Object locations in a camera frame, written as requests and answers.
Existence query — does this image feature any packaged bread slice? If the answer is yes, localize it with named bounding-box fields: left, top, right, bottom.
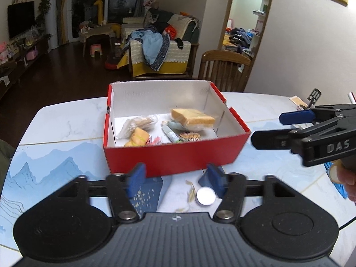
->
left=168, top=109, right=217, bottom=132

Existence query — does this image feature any pink white small tube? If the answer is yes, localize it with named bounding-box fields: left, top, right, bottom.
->
left=147, top=136, right=162, bottom=145

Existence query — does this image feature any person right hand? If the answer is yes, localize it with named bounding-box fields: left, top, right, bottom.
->
left=330, top=160, right=356, bottom=202

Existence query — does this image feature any black phone stand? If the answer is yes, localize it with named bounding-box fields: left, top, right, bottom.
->
left=307, top=88, right=322, bottom=109

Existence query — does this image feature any round silver tin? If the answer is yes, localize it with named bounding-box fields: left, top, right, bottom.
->
left=196, top=187, right=216, bottom=207

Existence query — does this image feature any blue cloth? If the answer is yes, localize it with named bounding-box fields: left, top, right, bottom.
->
left=324, top=162, right=348, bottom=199

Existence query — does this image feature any yellow squishy toy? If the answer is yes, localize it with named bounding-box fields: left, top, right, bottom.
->
left=124, top=127, right=150, bottom=147

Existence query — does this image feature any mushroom cartoon sticker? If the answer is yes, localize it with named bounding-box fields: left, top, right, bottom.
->
left=179, top=132, right=201, bottom=142

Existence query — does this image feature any bag of cotton swabs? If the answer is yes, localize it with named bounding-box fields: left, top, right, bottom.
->
left=116, top=115, right=158, bottom=139

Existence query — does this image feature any green white glue tube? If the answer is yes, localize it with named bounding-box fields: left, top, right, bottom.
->
left=162, top=124, right=181, bottom=144

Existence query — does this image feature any red white cardboard box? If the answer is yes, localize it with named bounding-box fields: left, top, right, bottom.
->
left=103, top=80, right=250, bottom=177

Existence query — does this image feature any wooden dining chair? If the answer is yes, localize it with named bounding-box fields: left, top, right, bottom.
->
left=197, top=49, right=252, bottom=92

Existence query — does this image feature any olive green jacket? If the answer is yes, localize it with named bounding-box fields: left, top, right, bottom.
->
left=0, top=140, right=15, bottom=190

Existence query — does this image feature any sofa with white cover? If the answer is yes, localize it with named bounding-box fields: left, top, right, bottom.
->
left=116, top=8, right=200, bottom=80

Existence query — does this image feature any pink plastic stool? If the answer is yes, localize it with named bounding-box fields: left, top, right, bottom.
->
left=90, top=43, right=103, bottom=57

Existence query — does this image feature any light blue jacket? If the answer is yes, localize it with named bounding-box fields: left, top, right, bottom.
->
left=131, top=30, right=163, bottom=65

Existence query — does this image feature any small round coffee table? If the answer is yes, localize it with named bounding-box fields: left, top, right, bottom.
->
left=79, top=24, right=116, bottom=56

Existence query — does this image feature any pink plush pig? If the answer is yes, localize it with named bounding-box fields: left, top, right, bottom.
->
left=0, top=42, right=8, bottom=64

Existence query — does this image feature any yellow giraffe toy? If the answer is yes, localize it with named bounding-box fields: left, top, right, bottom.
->
left=94, top=0, right=107, bottom=25

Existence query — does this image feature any white tower air conditioner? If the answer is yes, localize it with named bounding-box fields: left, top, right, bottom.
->
left=45, top=0, right=59, bottom=50

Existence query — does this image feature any black television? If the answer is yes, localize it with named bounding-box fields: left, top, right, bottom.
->
left=7, top=1, right=35, bottom=40

